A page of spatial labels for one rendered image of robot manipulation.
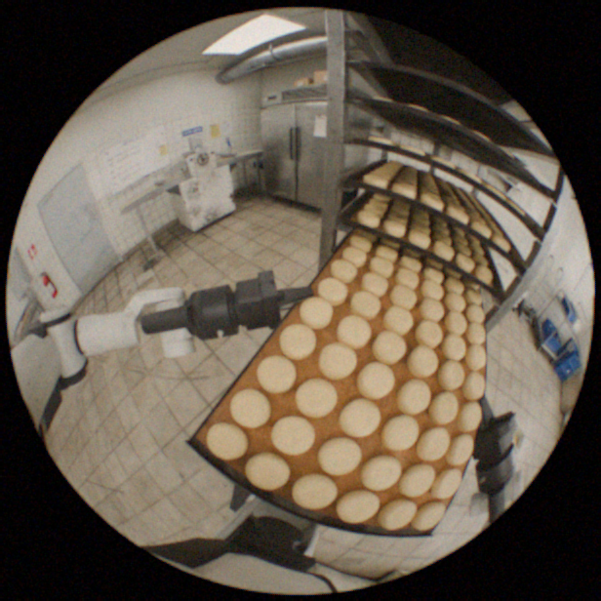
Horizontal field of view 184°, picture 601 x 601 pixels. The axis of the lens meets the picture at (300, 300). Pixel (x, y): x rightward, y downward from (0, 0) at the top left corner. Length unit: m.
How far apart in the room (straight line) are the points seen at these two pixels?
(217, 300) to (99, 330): 0.23
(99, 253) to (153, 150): 1.85
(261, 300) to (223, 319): 0.07
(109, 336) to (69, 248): 3.49
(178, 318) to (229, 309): 0.08
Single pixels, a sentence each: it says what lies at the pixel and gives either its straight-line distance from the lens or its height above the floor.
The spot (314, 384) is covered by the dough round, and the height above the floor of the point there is 1.09.
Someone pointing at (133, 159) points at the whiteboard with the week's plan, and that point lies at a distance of 3.61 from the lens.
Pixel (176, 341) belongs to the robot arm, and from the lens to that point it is 0.35.
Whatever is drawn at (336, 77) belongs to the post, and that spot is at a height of 1.45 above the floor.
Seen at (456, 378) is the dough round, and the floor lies 1.09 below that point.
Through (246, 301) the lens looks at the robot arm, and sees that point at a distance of 0.30.
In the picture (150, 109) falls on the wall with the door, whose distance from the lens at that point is 3.81.
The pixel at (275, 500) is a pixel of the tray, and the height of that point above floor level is 1.07.
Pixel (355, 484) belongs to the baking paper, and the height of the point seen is 1.07.
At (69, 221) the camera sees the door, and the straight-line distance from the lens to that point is 3.75.
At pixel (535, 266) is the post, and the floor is 1.26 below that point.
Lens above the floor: 1.33
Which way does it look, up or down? 51 degrees down
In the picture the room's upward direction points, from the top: straight up
